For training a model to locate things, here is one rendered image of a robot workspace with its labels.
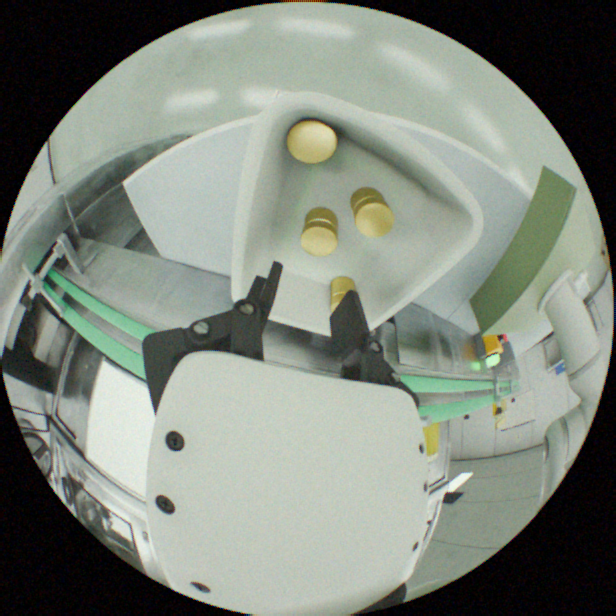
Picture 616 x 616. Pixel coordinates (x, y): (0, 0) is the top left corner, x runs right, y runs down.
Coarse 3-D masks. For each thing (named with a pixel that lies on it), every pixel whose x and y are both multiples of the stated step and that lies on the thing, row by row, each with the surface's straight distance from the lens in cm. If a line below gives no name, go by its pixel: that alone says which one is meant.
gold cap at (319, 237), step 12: (312, 216) 18; (324, 216) 17; (336, 216) 20; (312, 228) 16; (324, 228) 16; (336, 228) 17; (300, 240) 16; (312, 240) 16; (324, 240) 16; (336, 240) 16; (312, 252) 17; (324, 252) 17
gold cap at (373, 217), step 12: (360, 192) 18; (372, 192) 17; (360, 204) 15; (372, 204) 15; (384, 204) 15; (360, 216) 15; (372, 216) 15; (384, 216) 15; (360, 228) 16; (372, 228) 16; (384, 228) 16
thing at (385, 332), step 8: (376, 328) 26; (384, 328) 25; (392, 328) 26; (376, 336) 25; (384, 336) 24; (392, 336) 26; (384, 344) 24; (392, 344) 25; (384, 352) 23; (392, 352) 24; (392, 360) 24
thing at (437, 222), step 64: (256, 128) 12; (384, 128) 11; (256, 192) 13; (320, 192) 19; (384, 192) 19; (448, 192) 14; (256, 256) 20; (384, 256) 23; (448, 256) 16; (320, 320) 23; (384, 320) 21
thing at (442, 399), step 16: (416, 384) 30; (432, 384) 34; (448, 384) 40; (464, 384) 48; (480, 384) 61; (432, 400) 34; (448, 400) 39; (464, 400) 47; (480, 400) 59; (432, 416) 33; (448, 416) 38
